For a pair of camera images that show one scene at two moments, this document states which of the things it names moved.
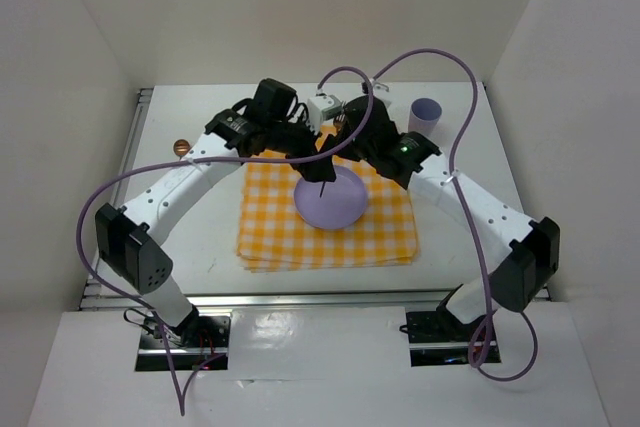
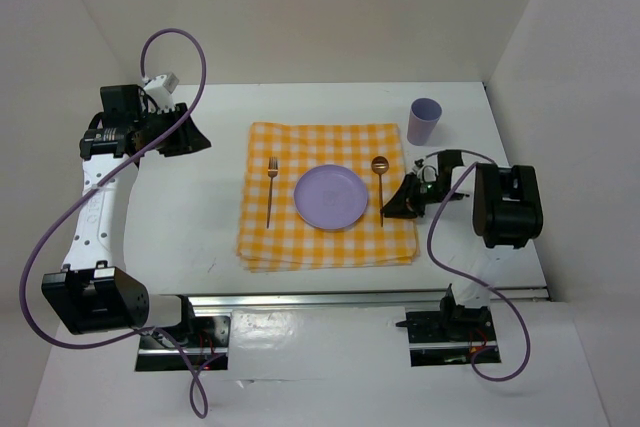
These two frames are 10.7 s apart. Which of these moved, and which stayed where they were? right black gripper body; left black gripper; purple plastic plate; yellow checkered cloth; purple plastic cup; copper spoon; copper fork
Moved: copper spoon; copper fork; left black gripper; right black gripper body
Stayed: purple plastic plate; purple plastic cup; yellow checkered cloth
